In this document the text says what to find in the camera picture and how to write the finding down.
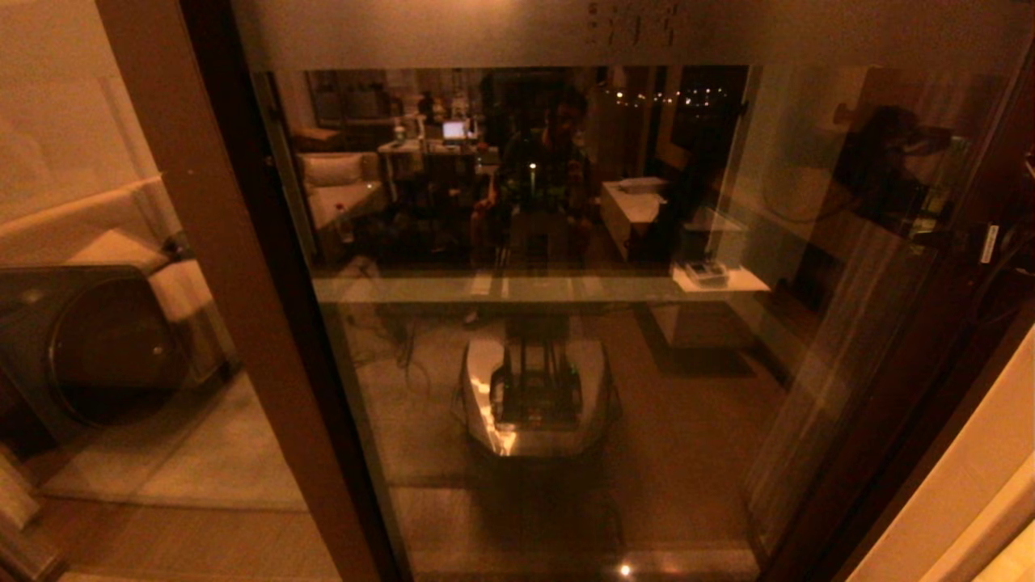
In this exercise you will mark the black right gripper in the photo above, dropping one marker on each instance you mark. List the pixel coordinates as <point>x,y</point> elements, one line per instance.
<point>1015,255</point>

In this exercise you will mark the brown-framed sliding glass door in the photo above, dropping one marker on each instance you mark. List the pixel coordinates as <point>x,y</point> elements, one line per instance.
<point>873,364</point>

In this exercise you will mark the dark brown door jamb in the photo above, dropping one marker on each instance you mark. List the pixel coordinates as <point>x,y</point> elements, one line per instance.
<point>930,477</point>

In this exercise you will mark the long stone railing sill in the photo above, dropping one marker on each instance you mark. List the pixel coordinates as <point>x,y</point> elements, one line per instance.
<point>404,272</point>

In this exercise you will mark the brown-framed fixed glass panel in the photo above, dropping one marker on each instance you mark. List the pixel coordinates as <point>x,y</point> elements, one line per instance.
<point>271,356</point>

